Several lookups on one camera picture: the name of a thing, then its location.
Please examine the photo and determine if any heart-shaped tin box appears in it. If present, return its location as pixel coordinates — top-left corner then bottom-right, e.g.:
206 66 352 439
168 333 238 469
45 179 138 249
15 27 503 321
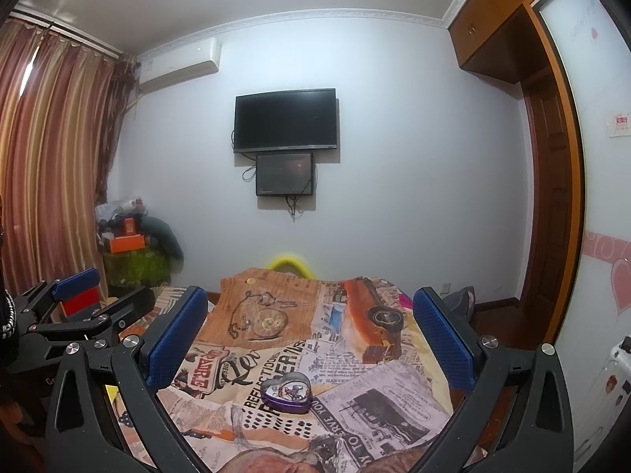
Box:
260 372 312 414

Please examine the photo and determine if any red box by curtain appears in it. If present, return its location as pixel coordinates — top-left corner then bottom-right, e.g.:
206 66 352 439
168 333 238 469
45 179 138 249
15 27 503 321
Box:
61 287 101 318

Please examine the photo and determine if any orange box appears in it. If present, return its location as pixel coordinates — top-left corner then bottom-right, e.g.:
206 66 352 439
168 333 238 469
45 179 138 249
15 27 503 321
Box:
105 234 149 254

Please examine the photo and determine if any green covered cabinet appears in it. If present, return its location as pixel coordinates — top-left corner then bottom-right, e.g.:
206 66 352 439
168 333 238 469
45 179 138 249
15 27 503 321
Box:
104 248 171 288

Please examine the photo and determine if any purple bag on floor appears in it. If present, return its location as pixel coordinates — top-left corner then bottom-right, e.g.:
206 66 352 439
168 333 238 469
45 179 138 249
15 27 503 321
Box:
443 286 476 322

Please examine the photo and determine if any newspaper print bedspread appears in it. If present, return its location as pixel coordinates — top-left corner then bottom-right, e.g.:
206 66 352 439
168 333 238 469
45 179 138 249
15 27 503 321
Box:
105 267 458 473

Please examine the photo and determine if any yellow round object behind bed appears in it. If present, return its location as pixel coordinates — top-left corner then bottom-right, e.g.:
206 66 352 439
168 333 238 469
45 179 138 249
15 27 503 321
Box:
266 254 316 279

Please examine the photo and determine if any brown wooden door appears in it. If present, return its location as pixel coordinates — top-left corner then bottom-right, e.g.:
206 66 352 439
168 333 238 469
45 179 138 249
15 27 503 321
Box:
519 6 584 349

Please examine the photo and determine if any striped red curtain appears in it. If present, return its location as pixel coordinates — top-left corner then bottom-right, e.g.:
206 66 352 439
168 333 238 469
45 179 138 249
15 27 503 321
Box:
1 18 136 295

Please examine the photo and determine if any white air conditioner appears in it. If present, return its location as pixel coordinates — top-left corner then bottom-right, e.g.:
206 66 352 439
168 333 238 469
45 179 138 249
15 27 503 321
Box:
139 37 221 94

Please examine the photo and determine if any wooden overhead cabinet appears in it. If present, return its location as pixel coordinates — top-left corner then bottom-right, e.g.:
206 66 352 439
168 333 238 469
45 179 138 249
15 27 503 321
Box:
449 0 549 84

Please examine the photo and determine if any white sliding wardrobe door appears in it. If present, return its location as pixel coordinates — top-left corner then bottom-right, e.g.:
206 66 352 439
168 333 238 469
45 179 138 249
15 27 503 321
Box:
534 0 630 469

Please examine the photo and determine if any small black wall monitor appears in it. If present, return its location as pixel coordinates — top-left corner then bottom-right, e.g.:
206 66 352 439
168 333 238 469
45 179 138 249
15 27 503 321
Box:
256 152 316 197

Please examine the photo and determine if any large wall television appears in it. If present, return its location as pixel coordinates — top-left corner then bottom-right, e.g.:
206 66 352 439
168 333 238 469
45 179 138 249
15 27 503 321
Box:
233 89 339 153

